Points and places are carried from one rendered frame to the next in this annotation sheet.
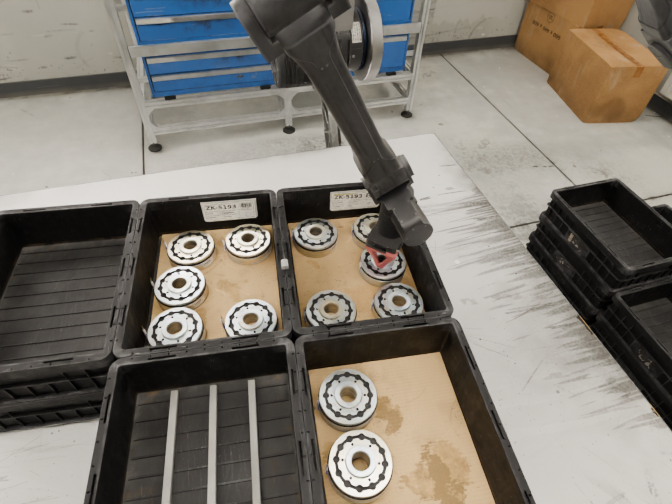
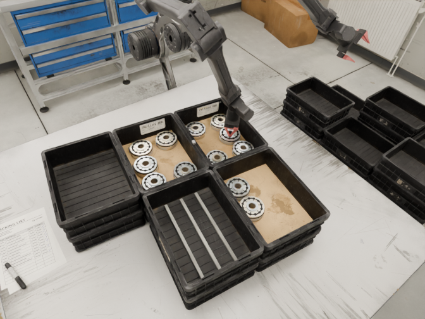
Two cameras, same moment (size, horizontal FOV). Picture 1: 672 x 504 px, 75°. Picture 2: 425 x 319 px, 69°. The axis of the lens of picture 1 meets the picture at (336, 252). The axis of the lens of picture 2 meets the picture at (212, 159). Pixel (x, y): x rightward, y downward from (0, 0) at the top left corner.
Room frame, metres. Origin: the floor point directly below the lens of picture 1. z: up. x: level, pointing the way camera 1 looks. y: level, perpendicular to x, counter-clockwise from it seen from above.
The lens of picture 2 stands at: (-0.37, 0.32, 1.89)
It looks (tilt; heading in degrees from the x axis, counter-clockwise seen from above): 48 degrees down; 341
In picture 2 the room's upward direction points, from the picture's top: 3 degrees clockwise
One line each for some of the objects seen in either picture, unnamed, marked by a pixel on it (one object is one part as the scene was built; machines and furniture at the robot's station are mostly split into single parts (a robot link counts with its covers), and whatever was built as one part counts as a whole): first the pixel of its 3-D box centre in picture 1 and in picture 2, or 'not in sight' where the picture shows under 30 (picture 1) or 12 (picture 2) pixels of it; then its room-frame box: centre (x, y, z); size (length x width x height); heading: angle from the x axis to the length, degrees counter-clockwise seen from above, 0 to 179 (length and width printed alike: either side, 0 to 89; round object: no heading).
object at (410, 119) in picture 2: not in sight; (387, 129); (0.89, -1.49, 0.37); 0.40 x 0.30 x 0.45; 19
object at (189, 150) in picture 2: (212, 278); (159, 157); (0.57, 0.25, 0.87); 0.40 x 0.30 x 0.11; 12
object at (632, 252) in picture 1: (591, 262); (311, 119); (1.13, -0.97, 0.37); 0.40 x 0.30 x 0.45; 19
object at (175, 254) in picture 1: (190, 247); (141, 147); (0.66, 0.33, 0.86); 0.10 x 0.10 x 0.01
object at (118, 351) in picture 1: (208, 262); (159, 149); (0.57, 0.25, 0.92); 0.40 x 0.30 x 0.02; 12
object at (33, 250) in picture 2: not in sight; (24, 245); (0.37, 0.85, 0.70); 0.33 x 0.23 x 0.01; 19
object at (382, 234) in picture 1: (392, 222); (233, 114); (0.64, -0.11, 0.98); 0.10 x 0.07 x 0.07; 155
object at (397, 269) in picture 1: (383, 261); (229, 133); (0.65, -0.11, 0.86); 0.10 x 0.10 x 0.01
